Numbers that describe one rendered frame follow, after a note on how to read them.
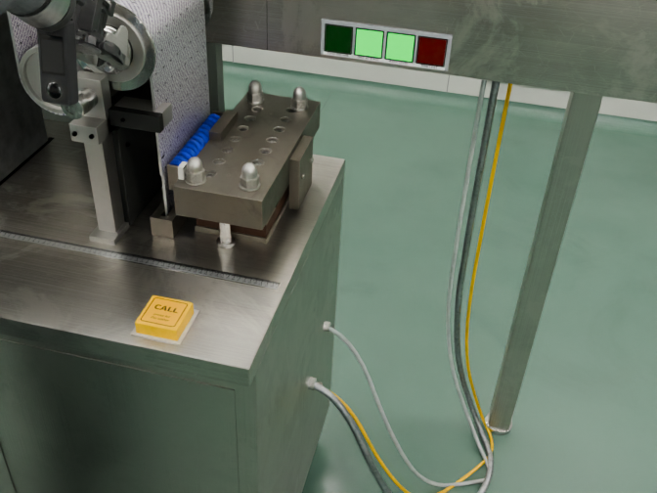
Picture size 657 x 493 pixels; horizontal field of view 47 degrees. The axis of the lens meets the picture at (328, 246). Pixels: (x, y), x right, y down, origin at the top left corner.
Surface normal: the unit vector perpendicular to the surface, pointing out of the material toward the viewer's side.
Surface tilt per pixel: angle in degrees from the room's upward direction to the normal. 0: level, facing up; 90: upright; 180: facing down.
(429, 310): 0
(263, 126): 0
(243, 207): 90
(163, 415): 90
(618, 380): 0
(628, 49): 90
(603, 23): 90
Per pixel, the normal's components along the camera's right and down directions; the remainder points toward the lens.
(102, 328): 0.04, -0.80
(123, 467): -0.24, 0.57
